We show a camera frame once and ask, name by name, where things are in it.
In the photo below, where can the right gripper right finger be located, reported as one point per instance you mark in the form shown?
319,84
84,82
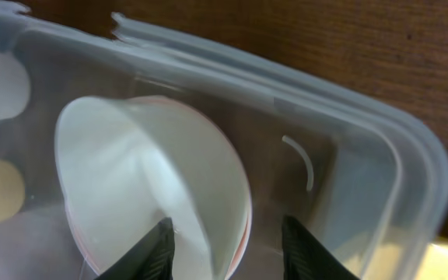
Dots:
305,258

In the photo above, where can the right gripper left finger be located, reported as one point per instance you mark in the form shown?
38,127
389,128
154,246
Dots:
151,258

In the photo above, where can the pink plastic bowl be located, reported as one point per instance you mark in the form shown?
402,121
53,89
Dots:
243,237

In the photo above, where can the white plastic bowl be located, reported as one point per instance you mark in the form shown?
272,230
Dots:
146,183

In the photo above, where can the yellow plastic bowl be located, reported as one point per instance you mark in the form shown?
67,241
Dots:
351,253

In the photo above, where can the clear plastic storage container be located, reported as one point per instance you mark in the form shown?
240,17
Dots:
369,181

